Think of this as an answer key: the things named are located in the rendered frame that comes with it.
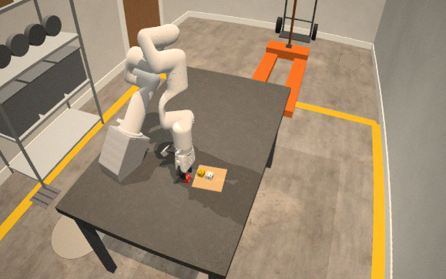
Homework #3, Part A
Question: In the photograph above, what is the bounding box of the peach flat mat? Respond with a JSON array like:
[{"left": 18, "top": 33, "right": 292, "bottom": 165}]
[{"left": 192, "top": 165, "right": 227, "bottom": 192}]

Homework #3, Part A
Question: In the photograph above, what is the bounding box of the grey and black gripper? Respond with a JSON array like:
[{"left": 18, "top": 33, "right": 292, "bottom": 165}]
[{"left": 175, "top": 148, "right": 195, "bottom": 180}]

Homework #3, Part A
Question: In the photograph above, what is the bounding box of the yellow die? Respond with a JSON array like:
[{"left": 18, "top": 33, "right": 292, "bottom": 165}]
[{"left": 197, "top": 169, "right": 205, "bottom": 178}]

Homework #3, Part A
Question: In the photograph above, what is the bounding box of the red die with white pips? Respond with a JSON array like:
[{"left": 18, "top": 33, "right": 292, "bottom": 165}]
[{"left": 183, "top": 174, "right": 191, "bottom": 183}]

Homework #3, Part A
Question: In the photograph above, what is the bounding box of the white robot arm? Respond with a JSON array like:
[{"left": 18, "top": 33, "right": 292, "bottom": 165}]
[{"left": 116, "top": 24, "right": 194, "bottom": 156}]

